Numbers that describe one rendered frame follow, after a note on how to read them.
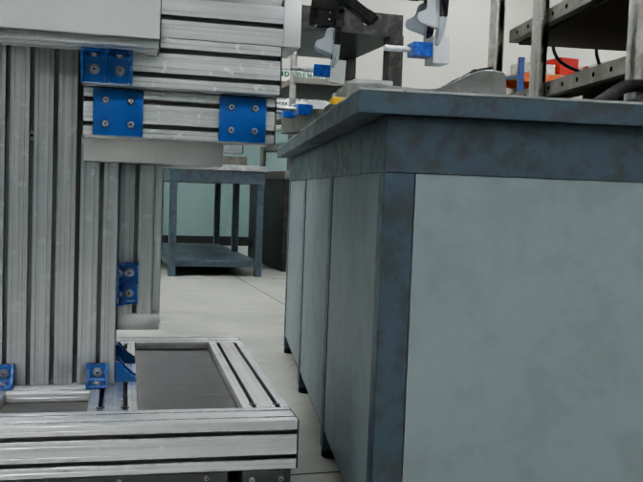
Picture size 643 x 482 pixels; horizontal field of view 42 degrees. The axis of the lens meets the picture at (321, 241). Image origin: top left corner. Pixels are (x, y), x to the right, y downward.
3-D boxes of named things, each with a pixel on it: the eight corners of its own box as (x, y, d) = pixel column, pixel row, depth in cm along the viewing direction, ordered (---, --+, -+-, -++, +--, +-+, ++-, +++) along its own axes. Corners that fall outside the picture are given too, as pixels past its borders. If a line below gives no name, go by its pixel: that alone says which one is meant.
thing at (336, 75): (290, 78, 199) (291, 55, 198) (289, 79, 204) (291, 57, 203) (344, 83, 200) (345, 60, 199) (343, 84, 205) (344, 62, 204)
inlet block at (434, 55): (388, 59, 165) (388, 32, 165) (380, 62, 170) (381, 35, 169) (449, 63, 168) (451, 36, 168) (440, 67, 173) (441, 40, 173)
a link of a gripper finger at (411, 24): (400, 47, 174) (406, 1, 171) (427, 49, 175) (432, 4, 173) (405, 48, 171) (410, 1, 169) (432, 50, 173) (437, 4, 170)
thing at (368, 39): (289, 274, 626) (299, -4, 613) (247, 256, 773) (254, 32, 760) (405, 275, 653) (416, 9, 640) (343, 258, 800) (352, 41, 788)
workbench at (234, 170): (166, 276, 584) (169, 149, 578) (144, 253, 765) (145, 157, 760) (263, 276, 604) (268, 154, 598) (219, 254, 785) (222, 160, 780)
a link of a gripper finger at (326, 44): (313, 66, 199) (316, 29, 200) (337, 68, 199) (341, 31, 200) (313, 61, 195) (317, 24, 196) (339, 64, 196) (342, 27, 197)
